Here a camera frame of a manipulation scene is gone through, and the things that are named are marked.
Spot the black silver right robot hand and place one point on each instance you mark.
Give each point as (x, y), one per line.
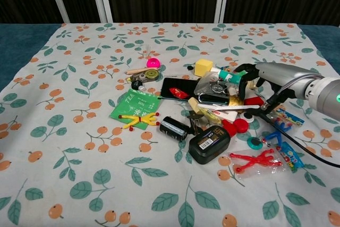
(279, 71)

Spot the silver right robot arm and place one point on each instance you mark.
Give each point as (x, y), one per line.
(325, 94)

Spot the red block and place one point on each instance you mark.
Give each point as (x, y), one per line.
(253, 101)

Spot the white green tube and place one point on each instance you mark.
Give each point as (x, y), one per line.
(225, 74)

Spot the white googly eye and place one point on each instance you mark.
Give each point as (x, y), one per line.
(248, 117)

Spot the blue sticky man packet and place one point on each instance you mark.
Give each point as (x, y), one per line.
(285, 131)

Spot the clear plastic bag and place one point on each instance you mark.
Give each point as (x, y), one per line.
(212, 86)

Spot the white card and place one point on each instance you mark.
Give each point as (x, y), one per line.
(227, 116)

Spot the red plastic knob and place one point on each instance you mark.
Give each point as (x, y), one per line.
(236, 127)

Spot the black silver carabiner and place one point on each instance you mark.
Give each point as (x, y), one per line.
(212, 99)

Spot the yellow foam cube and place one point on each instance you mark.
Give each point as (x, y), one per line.
(204, 67)

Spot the green googly eye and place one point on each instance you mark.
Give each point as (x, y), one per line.
(255, 142)

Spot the yellow wrapper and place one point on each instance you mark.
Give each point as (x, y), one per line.
(210, 115)

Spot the small black button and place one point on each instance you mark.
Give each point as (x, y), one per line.
(190, 67)

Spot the red sticky man packet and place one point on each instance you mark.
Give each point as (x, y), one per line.
(259, 161)

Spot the black binder clip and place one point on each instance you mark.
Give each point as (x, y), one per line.
(195, 123)

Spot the black oval case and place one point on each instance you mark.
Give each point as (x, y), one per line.
(210, 144)

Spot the red wrapped candy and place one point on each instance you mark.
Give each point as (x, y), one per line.
(178, 92)

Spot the black phone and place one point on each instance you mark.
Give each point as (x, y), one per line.
(175, 99)

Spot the black cylindrical battery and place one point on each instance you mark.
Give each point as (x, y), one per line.
(174, 129)

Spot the pink ball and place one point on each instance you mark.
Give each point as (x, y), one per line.
(153, 63)

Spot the green grey correction tape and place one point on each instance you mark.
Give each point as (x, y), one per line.
(147, 76)

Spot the clear plastic cup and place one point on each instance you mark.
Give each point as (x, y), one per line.
(146, 50)

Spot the white dice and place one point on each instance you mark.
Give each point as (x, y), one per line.
(142, 88)

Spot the wooden stick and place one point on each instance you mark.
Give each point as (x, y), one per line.
(138, 70)

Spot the black guitar pick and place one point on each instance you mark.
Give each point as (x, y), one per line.
(135, 84)

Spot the green tea packet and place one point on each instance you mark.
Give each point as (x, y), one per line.
(135, 104)

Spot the yellow sticky man toy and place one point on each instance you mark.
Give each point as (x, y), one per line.
(139, 120)

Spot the floral print cloth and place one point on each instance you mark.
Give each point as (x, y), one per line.
(79, 158)

